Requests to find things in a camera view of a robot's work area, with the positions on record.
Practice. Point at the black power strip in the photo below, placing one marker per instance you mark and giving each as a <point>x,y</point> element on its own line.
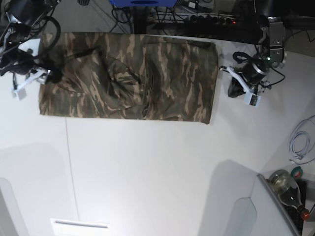
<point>213,19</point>

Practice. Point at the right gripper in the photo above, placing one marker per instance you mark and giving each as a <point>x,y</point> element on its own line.
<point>42,70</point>

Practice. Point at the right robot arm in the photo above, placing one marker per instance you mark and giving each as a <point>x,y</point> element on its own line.
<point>24,18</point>

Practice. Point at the clear plastic bottle red cap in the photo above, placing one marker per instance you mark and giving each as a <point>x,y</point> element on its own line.
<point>288,192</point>

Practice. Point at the blue plastic bin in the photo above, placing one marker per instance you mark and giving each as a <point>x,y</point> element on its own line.
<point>145,3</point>

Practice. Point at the camouflage t-shirt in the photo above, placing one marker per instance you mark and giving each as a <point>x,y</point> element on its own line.
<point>131,76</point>

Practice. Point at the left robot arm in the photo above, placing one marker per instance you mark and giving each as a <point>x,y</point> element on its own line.
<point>270,47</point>

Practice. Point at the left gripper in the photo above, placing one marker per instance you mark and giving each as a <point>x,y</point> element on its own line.
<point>248,81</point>

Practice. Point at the green tape roll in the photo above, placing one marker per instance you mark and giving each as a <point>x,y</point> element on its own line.
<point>297,173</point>

